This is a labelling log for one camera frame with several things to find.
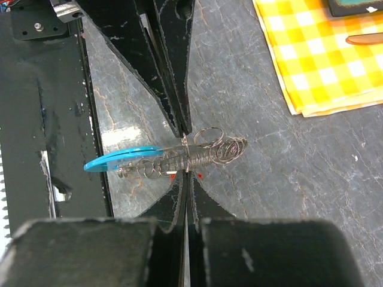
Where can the orange white checkered cloth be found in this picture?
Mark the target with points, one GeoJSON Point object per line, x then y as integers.
{"type": "Point", "coordinates": [318, 71]}

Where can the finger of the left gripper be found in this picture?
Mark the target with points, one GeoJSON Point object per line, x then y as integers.
{"type": "Point", "coordinates": [170, 25]}

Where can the black green square plate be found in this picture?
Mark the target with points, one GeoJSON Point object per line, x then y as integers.
{"type": "Point", "coordinates": [343, 8]}

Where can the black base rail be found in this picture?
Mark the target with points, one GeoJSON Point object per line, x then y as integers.
{"type": "Point", "coordinates": [49, 129]}

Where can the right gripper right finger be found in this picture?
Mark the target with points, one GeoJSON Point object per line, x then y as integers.
{"type": "Point", "coordinates": [227, 251]}

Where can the gold knife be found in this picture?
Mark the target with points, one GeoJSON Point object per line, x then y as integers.
{"type": "Point", "coordinates": [365, 39]}

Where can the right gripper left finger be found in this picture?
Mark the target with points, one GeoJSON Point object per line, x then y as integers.
{"type": "Point", "coordinates": [144, 251]}

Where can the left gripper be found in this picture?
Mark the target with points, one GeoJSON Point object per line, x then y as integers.
{"type": "Point", "coordinates": [124, 27]}

